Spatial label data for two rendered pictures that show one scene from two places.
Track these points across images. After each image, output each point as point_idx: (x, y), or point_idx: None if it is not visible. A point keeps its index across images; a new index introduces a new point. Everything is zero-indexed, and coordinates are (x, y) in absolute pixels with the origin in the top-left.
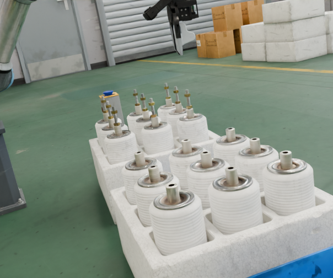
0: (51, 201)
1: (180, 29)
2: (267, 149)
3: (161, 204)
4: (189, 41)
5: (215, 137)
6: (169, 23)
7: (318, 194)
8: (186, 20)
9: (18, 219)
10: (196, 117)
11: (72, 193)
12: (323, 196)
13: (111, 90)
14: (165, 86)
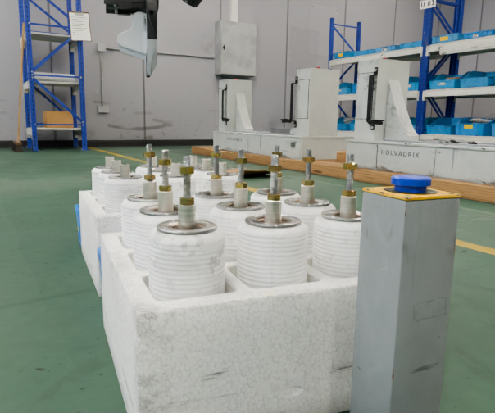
0: (474, 354)
1: (138, 24)
2: (106, 170)
3: (200, 164)
4: (130, 54)
5: (113, 236)
6: (156, 7)
7: (88, 193)
8: (128, 15)
9: (483, 325)
10: (141, 194)
11: (448, 368)
12: (87, 192)
13: (397, 175)
14: (190, 166)
